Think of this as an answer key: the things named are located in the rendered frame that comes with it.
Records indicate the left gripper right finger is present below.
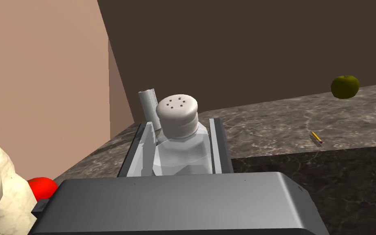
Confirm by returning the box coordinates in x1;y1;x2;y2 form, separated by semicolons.
209;118;234;175

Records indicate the glass salt shaker white cap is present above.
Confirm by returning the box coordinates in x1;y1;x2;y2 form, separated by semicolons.
151;94;213;177

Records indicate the white paper towel roll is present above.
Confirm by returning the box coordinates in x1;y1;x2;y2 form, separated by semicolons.
138;88;162;131

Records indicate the green apple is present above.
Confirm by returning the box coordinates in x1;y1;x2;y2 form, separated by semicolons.
330;75;361;100

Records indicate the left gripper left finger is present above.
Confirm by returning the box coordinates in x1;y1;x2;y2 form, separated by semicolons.
117;121;157;178

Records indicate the yellow pencil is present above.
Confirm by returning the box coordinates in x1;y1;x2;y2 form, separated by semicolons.
309;131;324;145

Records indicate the red tomato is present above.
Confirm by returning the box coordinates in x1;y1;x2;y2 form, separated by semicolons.
27;177;59;202

